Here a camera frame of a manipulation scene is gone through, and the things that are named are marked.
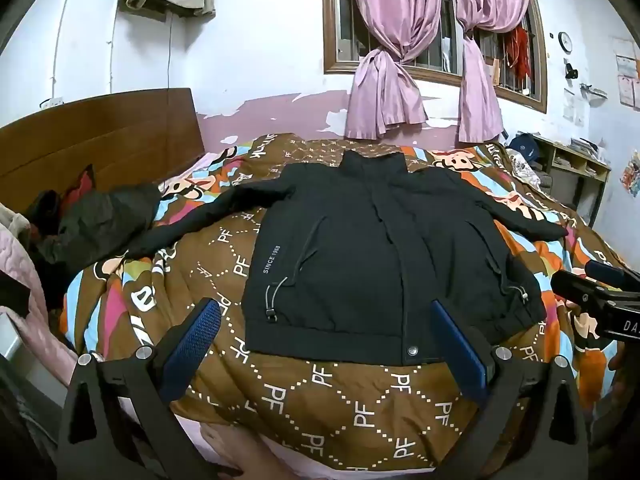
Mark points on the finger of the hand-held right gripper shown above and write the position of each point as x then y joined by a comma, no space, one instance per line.
605,270
575,287

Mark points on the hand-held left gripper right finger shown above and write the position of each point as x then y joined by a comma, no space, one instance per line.
457,355

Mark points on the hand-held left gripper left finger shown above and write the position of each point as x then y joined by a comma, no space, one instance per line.
195,340

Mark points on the black jacket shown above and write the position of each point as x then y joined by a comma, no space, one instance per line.
350,260

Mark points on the pink clothes pile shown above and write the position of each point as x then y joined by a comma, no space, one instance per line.
385,95

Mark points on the wooden shelf unit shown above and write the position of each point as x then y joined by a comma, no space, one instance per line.
575,160

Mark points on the pink bed sheet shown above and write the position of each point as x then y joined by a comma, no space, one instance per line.
225,452

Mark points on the patterned pillow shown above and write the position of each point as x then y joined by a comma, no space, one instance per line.
525,170

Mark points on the brown printed blanket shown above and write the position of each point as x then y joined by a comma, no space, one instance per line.
325,410

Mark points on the dark blue cap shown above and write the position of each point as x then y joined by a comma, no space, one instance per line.
522,147

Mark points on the dark green garment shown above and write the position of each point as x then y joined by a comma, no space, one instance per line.
105,220

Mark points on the pink quilt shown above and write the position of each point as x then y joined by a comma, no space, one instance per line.
35,310

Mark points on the black and red garment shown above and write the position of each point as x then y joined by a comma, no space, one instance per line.
75,185

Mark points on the pink curtain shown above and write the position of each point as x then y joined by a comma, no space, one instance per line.
475,95

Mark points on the wooden headboard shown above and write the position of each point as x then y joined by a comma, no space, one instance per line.
100,135

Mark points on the red hanging cloth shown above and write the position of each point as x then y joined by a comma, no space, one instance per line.
520,47

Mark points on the colourful wall poster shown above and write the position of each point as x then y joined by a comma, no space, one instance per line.
631,170

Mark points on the white wall paper sheet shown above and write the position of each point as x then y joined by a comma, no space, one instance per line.
572,105

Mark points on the wall calendar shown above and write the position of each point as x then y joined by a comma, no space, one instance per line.
625,70

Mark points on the round wall clock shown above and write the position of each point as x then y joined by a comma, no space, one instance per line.
565,41

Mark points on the white wall socket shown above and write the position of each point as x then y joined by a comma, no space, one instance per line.
52,101

